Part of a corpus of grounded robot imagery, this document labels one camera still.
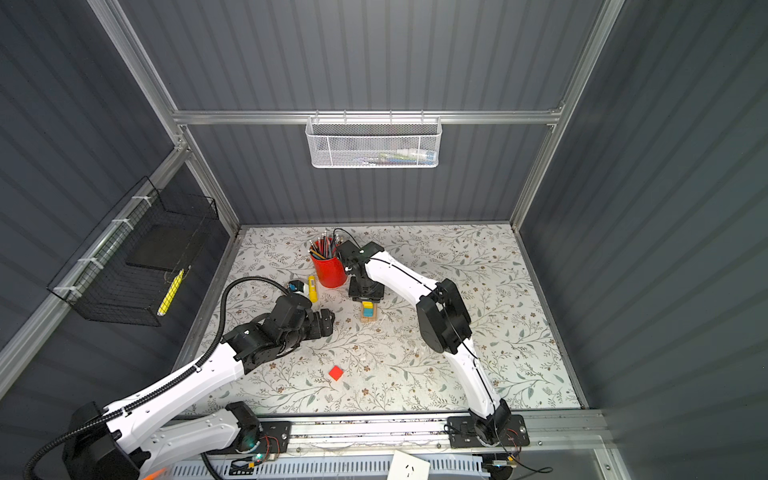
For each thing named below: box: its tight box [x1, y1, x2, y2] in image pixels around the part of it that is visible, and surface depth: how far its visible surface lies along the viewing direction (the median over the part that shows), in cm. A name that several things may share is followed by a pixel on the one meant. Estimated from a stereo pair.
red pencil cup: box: [311, 255, 347, 289], surface depth 101 cm
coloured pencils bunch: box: [308, 230, 343, 260], surface depth 98 cm
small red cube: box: [328, 365, 344, 381], surface depth 86 cm
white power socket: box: [387, 450, 431, 480], surface depth 68 cm
